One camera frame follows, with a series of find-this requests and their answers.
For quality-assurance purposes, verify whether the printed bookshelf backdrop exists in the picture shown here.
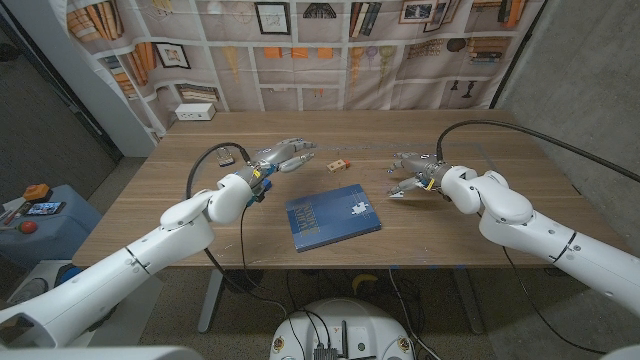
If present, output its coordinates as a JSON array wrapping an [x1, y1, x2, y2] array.
[[64, 0, 549, 146]]

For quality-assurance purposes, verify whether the orange button box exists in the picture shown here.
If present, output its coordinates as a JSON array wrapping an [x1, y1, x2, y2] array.
[[22, 183, 53, 203]]

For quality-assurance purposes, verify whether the blue hardcover book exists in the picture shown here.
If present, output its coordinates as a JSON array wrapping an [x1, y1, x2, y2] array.
[[284, 183, 383, 253]]

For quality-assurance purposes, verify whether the grey metal table leg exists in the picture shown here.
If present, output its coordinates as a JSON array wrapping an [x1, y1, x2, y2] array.
[[452, 268, 485, 335], [197, 268, 226, 335]]

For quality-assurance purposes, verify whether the black round floor fan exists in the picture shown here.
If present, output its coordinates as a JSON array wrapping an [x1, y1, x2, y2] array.
[[223, 268, 265, 294]]

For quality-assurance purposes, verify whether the yellow object under table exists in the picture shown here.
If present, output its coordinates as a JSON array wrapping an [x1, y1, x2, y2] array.
[[351, 273, 380, 295]]

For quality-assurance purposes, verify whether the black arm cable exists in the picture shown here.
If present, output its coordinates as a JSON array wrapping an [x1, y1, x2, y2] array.
[[435, 119, 640, 184], [185, 141, 289, 324]]

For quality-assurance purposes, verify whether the black backdrop stand pole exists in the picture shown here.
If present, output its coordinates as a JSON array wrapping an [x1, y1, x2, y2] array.
[[488, 0, 549, 110]]

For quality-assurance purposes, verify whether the blue-grey cart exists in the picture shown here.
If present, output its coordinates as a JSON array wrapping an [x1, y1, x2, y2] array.
[[0, 183, 104, 266]]

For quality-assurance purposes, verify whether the white power outlet box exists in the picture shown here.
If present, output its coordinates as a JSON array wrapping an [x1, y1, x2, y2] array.
[[174, 102, 217, 122]]

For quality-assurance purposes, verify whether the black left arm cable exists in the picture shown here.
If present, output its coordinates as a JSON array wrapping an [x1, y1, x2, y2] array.
[[185, 141, 289, 324]]

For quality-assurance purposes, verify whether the white floor platform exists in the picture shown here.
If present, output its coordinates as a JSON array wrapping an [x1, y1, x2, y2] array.
[[9, 259, 164, 349]]

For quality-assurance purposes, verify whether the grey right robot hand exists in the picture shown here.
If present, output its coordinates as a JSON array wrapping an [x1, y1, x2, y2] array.
[[387, 151, 449, 199]]

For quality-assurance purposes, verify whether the black floor cable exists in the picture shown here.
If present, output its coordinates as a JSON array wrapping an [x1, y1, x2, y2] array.
[[387, 268, 441, 360]]

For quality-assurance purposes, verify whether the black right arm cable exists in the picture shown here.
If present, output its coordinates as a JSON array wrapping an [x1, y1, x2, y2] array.
[[435, 119, 640, 184]]

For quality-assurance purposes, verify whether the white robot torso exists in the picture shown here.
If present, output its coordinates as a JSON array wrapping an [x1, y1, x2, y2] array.
[[268, 298, 415, 360]]

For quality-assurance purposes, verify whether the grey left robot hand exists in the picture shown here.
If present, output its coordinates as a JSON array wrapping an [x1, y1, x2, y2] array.
[[248, 137, 318, 184]]

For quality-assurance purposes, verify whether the smartphone with lit screen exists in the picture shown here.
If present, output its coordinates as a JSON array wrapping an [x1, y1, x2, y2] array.
[[25, 201, 67, 217]]

